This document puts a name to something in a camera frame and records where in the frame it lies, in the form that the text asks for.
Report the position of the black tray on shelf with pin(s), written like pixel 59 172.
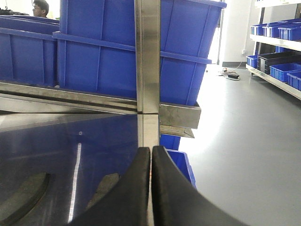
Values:
pixel 264 61

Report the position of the metal shelving unit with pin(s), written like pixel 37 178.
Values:
pixel 276 37

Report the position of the large blue bin left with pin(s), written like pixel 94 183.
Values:
pixel 28 50

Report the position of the large blue bin right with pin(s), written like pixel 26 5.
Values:
pixel 96 46

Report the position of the person with glasses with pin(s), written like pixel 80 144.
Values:
pixel 40 8

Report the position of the small blue bin under rack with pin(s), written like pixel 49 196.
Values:
pixel 171 143

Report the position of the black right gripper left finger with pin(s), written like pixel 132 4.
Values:
pixel 127 202

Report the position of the stainless steel rack frame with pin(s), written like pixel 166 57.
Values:
pixel 154 118

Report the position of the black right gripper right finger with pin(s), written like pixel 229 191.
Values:
pixel 176 202

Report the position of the large blue bin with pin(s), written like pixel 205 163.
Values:
pixel 28 50
pixel 96 46

